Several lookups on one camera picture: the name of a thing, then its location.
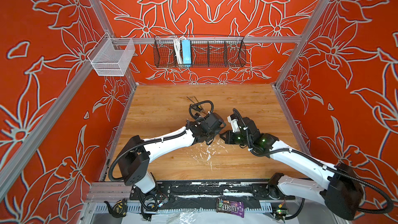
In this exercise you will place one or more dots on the aluminium frame post right rear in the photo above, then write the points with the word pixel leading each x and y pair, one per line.
pixel 313 20

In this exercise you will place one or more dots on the black tape measure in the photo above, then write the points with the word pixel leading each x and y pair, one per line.
pixel 119 209

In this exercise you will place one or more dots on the aluminium frame post left rear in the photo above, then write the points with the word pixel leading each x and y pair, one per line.
pixel 107 28

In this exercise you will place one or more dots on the purple candy bag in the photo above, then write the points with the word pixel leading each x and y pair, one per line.
pixel 230 207

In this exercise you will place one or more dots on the black wire wall basket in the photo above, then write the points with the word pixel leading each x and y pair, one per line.
pixel 204 54

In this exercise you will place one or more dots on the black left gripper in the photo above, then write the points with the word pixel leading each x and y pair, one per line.
pixel 210 137

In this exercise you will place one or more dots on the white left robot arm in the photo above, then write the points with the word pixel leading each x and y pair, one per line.
pixel 132 162

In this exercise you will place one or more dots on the clear plastic wall bin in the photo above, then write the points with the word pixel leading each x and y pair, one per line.
pixel 112 56

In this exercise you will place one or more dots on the aluminium table edge rail right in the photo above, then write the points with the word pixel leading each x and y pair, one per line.
pixel 296 133

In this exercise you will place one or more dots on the aluminium frame post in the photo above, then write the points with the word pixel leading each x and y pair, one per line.
pixel 107 28
pixel 313 20

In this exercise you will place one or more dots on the light blue box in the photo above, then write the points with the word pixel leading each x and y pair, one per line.
pixel 186 52

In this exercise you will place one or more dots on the aluminium horizontal rear bar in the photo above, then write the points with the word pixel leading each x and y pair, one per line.
pixel 247 39

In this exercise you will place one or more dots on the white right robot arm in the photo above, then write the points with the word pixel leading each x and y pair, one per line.
pixel 334 186

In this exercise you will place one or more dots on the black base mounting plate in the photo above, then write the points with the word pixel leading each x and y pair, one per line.
pixel 250 189

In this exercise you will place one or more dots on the aluminium left side rail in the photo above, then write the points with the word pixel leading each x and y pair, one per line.
pixel 23 155

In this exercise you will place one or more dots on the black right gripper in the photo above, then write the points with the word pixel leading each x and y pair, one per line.
pixel 233 135

